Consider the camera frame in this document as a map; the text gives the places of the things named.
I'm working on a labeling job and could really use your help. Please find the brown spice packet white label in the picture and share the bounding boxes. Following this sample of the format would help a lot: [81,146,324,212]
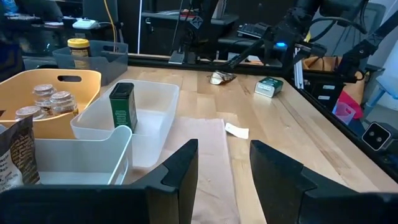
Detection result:
[0,113,40,194]

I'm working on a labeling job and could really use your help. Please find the white cable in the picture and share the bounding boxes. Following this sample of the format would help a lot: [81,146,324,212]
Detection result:
[138,0,144,54]

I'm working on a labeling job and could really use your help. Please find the green spice tin white label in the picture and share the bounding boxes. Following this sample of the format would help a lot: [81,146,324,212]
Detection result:
[254,76,284,98]

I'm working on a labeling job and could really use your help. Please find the spice jar with yellow lid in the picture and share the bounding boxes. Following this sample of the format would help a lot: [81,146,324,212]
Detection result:
[67,37,91,70]

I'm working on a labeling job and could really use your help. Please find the beige cloth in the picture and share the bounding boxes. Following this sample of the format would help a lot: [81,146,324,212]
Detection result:
[124,116,242,224]

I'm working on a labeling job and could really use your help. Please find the crumpled brown spice packet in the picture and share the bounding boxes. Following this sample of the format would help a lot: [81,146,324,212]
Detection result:
[210,70,237,86]

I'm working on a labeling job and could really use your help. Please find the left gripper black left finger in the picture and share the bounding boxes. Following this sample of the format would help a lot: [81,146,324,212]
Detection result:
[132,139,199,224]

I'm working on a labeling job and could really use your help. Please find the translucent plastic bin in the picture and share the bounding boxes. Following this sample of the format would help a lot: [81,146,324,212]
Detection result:
[70,79,180,169]

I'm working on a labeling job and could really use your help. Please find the white box device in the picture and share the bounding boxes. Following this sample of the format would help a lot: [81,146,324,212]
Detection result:
[72,18,101,30]

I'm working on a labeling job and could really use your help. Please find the black keyboard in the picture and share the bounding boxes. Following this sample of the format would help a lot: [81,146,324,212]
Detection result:
[237,22,272,40]

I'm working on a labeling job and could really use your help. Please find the white plastic bin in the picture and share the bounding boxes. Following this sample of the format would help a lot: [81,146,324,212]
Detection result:
[0,124,134,186]

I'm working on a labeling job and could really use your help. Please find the black office desk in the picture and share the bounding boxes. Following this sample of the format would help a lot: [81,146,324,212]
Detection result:
[141,10,240,63]

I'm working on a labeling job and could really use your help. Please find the grey table-level camera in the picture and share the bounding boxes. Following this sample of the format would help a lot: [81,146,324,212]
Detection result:
[361,121,398,153]

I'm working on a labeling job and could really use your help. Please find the small white card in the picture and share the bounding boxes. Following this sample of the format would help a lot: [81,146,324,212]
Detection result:
[224,122,250,140]

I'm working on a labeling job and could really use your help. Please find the dark grey plastic bin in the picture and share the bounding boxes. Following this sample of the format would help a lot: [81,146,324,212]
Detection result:
[52,39,129,87]

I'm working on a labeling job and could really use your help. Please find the yellow plastic bin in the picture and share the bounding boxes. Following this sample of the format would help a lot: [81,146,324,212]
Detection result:
[0,68,103,140]

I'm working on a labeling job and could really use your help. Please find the yellow cable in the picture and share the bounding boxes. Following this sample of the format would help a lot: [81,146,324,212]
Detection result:
[104,0,118,52]

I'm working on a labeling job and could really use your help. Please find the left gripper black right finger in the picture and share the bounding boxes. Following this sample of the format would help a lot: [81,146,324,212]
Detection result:
[249,139,318,224]

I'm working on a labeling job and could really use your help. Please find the dark green spice tin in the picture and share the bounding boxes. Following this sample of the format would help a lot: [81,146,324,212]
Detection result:
[108,82,139,133]

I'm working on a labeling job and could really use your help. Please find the pink plastic container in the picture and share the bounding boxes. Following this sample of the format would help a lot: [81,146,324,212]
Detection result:
[331,91,364,126]

